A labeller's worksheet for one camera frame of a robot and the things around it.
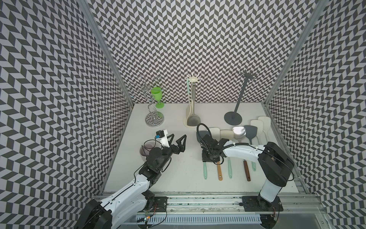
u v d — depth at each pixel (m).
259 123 1.02
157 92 1.04
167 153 0.65
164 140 0.67
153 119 1.10
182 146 0.69
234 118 1.07
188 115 0.96
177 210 0.70
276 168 0.46
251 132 0.97
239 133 0.97
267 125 1.03
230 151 0.58
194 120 0.98
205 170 0.83
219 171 0.83
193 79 0.78
